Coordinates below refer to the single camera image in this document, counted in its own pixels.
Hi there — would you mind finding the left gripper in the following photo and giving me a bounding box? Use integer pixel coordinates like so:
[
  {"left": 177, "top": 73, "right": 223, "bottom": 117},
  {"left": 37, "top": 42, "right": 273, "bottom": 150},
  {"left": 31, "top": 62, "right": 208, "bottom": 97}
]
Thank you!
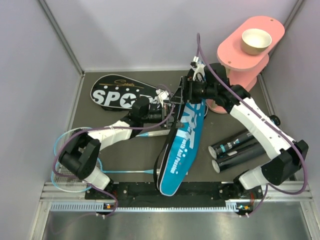
[{"left": 141, "top": 104, "right": 184, "bottom": 128}]

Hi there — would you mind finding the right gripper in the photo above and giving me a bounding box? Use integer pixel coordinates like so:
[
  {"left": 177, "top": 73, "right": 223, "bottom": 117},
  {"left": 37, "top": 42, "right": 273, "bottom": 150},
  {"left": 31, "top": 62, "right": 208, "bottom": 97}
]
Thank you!
[{"left": 170, "top": 76, "right": 217, "bottom": 105}]

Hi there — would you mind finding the black sport racket bag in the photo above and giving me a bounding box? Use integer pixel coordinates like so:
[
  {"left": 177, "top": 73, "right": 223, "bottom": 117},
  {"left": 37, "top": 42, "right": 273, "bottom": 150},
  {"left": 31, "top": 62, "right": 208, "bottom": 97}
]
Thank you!
[{"left": 90, "top": 74, "right": 157, "bottom": 111}]

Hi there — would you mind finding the blue sport racket bag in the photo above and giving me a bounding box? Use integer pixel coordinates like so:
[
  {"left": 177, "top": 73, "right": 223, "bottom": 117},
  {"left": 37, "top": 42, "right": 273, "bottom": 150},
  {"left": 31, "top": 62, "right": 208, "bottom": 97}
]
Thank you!
[{"left": 153, "top": 100, "right": 206, "bottom": 197}]

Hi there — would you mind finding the black shuttlecock tube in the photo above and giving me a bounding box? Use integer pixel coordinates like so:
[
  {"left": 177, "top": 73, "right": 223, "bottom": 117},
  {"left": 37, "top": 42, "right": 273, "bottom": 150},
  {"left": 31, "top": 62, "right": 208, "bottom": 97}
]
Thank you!
[
  {"left": 208, "top": 129, "right": 254, "bottom": 159},
  {"left": 212, "top": 137, "right": 266, "bottom": 174}
]

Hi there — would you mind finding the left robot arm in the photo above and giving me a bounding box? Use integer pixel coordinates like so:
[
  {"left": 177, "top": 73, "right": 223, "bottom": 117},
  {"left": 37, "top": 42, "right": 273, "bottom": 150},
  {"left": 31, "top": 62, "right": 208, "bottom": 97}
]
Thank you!
[{"left": 56, "top": 96, "right": 176, "bottom": 199}]

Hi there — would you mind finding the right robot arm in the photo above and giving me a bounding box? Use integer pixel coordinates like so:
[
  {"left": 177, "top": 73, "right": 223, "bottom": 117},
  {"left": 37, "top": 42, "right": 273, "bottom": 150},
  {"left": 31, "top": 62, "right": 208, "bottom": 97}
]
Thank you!
[{"left": 170, "top": 60, "right": 309, "bottom": 198}]

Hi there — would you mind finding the blue badminton racket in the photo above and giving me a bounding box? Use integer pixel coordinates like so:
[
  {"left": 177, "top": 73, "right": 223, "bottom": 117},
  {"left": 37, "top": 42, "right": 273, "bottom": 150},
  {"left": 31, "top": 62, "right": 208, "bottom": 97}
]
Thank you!
[{"left": 53, "top": 127, "right": 170, "bottom": 156}]

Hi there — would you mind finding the white badminton racket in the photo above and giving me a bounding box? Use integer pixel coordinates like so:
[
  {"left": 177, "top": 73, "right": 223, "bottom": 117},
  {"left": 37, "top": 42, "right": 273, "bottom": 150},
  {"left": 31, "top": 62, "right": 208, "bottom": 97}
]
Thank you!
[{"left": 50, "top": 158, "right": 154, "bottom": 193}]

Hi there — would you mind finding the pink three-tier shelf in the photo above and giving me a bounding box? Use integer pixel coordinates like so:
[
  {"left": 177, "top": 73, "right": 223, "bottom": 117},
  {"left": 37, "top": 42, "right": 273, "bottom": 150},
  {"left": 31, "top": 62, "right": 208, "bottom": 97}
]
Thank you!
[{"left": 207, "top": 15, "right": 286, "bottom": 115}]

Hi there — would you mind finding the gold white bowl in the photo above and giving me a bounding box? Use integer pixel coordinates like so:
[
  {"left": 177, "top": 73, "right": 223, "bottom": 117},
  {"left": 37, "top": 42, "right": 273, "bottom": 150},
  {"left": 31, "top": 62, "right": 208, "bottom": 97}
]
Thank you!
[{"left": 240, "top": 28, "right": 273, "bottom": 56}]

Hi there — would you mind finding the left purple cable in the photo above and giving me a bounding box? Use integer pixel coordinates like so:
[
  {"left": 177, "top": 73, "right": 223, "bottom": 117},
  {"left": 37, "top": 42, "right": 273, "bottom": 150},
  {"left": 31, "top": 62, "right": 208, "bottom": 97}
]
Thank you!
[{"left": 53, "top": 84, "right": 176, "bottom": 213}]

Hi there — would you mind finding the purple cable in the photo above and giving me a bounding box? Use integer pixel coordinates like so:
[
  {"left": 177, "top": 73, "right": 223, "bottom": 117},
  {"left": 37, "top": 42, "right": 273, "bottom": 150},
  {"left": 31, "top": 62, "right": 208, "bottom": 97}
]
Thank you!
[
  {"left": 53, "top": 84, "right": 176, "bottom": 213},
  {"left": 196, "top": 32, "right": 309, "bottom": 195}
]

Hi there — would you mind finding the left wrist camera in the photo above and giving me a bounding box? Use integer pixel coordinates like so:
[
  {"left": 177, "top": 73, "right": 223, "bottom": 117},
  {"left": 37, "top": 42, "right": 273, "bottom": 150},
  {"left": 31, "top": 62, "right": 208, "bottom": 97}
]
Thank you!
[{"left": 156, "top": 89, "right": 169, "bottom": 107}]

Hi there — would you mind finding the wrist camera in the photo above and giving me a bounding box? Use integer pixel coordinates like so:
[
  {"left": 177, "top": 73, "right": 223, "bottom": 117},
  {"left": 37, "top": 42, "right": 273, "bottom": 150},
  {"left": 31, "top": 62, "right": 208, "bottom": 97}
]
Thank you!
[
  {"left": 156, "top": 89, "right": 169, "bottom": 107},
  {"left": 190, "top": 56, "right": 206, "bottom": 82}
]

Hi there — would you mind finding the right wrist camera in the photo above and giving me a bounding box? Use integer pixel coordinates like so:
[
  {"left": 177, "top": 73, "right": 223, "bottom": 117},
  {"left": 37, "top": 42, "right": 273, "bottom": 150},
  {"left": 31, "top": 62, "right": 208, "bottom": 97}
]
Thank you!
[{"left": 190, "top": 56, "right": 206, "bottom": 82}]

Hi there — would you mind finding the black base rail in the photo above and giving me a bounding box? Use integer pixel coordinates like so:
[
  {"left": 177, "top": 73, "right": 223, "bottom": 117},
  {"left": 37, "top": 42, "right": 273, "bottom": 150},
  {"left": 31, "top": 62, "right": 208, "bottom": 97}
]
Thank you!
[{"left": 49, "top": 181, "right": 263, "bottom": 216}]

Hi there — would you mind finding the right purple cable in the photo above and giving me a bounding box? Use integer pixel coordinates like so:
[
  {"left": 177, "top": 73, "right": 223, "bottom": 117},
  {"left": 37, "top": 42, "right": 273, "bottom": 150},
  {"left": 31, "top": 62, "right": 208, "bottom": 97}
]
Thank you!
[{"left": 196, "top": 32, "right": 309, "bottom": 195}]

